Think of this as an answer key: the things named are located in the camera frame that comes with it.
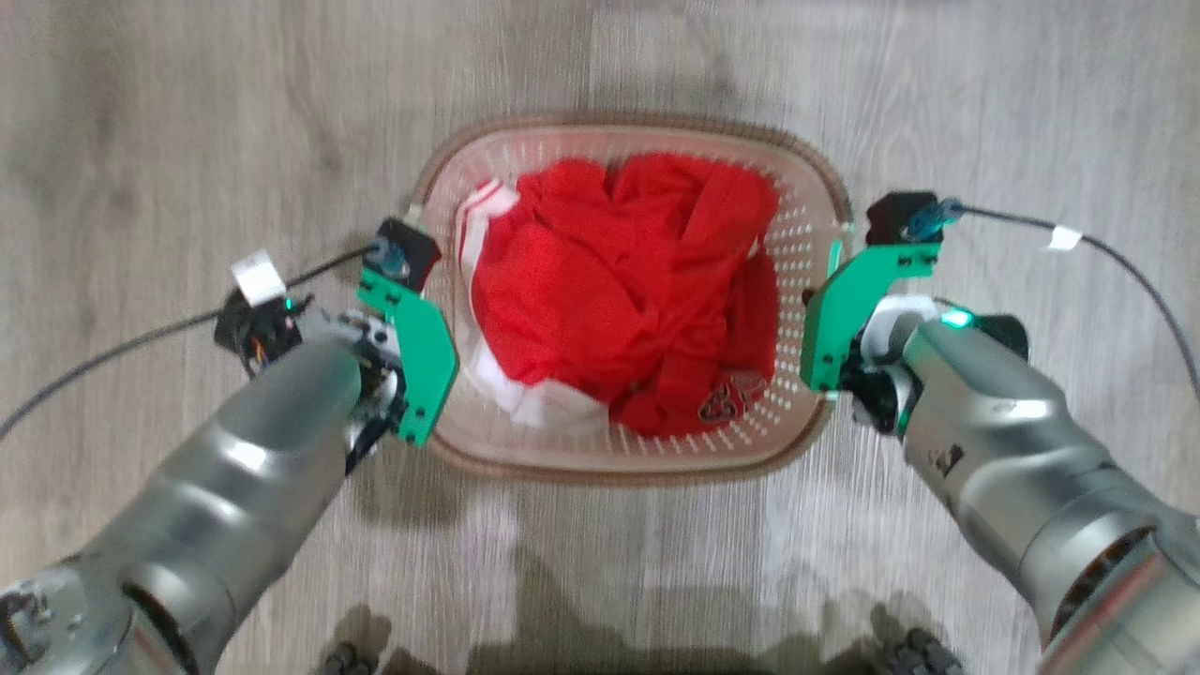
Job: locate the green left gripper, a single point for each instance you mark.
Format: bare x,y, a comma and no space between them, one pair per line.
424,347

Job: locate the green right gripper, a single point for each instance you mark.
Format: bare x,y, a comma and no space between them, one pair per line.
834,319

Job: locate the beige plastic laundry basket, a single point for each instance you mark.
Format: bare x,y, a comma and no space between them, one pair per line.
637,459

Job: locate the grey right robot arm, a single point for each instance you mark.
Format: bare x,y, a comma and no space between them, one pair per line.
1031,450

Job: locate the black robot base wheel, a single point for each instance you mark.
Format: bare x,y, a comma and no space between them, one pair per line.
345,658
919,652

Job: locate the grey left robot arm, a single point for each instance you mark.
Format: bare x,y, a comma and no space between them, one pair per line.
225,497

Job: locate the red garment with white stripes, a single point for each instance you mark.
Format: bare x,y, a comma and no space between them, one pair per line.
581,309

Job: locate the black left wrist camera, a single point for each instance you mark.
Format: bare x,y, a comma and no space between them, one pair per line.
405,248

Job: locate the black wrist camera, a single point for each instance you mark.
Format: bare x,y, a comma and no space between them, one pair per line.
405,248
902,217

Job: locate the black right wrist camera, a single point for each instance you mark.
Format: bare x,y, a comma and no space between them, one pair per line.
902,217

